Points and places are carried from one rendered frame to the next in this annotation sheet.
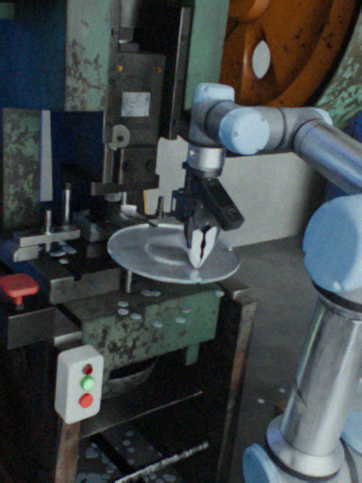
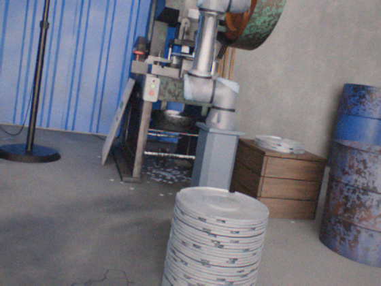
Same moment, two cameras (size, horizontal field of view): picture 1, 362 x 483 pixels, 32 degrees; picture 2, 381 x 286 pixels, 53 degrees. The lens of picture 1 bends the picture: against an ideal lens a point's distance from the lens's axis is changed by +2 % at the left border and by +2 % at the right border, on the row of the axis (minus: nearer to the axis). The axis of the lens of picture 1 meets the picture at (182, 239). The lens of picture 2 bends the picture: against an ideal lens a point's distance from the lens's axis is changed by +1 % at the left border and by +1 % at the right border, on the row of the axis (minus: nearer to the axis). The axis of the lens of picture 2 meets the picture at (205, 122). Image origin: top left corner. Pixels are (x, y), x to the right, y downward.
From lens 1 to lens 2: 142 cm
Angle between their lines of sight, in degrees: 25
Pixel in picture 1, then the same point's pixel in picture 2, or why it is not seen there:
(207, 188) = not seen: hidden behind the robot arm
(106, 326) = (167, 82)
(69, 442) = (146, 116)
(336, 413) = (203, 52)
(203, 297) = not seen: hidden behind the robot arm
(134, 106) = (192, 13)
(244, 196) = (290, 129)
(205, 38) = not seen: outside the picture
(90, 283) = (167, 71)
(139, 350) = (180, 98)
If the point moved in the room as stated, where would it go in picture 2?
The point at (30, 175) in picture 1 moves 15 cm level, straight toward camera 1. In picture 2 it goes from (160, 47) to (155, 44)
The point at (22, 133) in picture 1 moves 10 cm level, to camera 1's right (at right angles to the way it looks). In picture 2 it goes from (160, 30) to (173, 32)
